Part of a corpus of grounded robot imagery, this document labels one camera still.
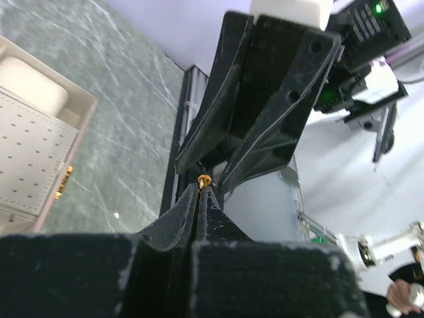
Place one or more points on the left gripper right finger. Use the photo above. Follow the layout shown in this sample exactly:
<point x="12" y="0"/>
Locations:
<point x="243" y="278"/>

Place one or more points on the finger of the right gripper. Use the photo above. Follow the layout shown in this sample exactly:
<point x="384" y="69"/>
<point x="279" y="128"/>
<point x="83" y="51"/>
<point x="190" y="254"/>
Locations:
<point x="277" y="94"/>
<point x="211" y="124"/>

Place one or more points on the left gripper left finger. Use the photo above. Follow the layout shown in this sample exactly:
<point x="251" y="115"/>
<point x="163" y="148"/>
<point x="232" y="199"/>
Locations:
<point x="145" y="274"/>

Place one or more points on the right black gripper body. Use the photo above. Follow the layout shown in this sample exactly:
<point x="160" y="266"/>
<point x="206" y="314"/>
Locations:
<point x="368" y="30"/>

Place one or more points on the pink jewelry box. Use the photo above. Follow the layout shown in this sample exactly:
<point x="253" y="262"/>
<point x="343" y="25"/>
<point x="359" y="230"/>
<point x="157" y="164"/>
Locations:
<point x="43" y="118"/>

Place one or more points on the person hand in background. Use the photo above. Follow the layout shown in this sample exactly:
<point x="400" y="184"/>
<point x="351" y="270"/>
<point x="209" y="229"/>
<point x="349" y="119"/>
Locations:
<point x="398" y="296"/>

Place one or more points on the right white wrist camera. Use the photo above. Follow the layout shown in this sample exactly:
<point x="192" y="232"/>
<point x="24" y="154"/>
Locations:
<point x="311" y="13"/>

